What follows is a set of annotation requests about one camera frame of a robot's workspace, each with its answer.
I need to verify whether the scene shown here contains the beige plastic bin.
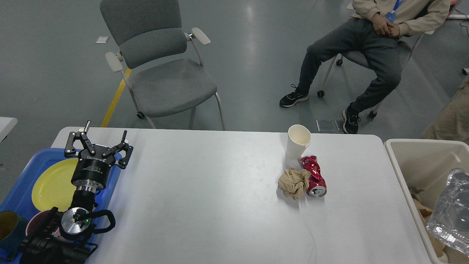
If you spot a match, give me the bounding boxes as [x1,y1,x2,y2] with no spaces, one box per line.
[384,139,469,264]

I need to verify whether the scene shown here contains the blue plastic tray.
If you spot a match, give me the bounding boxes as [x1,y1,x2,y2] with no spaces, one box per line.
[0,148,123,264]

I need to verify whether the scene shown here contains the pink mug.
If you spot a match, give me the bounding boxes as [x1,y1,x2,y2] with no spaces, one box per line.
[25,209,60,238]

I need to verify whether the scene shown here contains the grey office chair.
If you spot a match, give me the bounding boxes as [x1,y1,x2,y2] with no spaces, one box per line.
[99,0,226,130]

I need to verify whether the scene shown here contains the seated person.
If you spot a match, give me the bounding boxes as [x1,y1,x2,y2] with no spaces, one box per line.
[279,0,450,134]

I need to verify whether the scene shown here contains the crushed red soda can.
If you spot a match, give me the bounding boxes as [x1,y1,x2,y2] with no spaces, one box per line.
[299,155,327,197]

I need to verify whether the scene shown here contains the white side table corner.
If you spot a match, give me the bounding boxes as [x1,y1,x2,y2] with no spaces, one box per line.
[0,117,18,142]

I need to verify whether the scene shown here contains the white chair under person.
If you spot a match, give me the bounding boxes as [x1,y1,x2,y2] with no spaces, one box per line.
[317,4,436,118]

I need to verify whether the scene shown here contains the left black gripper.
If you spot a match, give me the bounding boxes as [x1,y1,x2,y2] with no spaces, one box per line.
[64,120,134,191]

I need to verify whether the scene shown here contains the tan cloth at right edge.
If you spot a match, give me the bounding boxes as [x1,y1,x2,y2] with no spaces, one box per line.
[421,76,469,144]

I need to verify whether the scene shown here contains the yellow plate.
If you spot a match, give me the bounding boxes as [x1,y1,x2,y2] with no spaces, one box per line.
[31,158,78,212]

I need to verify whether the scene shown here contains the brown paper ball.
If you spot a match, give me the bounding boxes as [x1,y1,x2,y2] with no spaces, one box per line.
[278,168,311,200]

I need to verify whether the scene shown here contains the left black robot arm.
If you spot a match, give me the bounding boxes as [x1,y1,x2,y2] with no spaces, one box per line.
[18,121,133,264]

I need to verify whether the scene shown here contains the aluminium foil tray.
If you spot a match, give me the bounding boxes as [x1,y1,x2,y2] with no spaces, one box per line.
[426,168,469,256]

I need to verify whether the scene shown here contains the white paper cup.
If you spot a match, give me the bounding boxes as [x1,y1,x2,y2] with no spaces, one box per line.
[286,125,311,159]

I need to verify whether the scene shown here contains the dark teal mug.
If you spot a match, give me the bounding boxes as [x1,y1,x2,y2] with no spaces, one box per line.
[0,210,28,263]

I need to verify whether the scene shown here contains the brown paper bag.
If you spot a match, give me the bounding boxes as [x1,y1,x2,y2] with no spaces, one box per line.
[413,199,469,264]

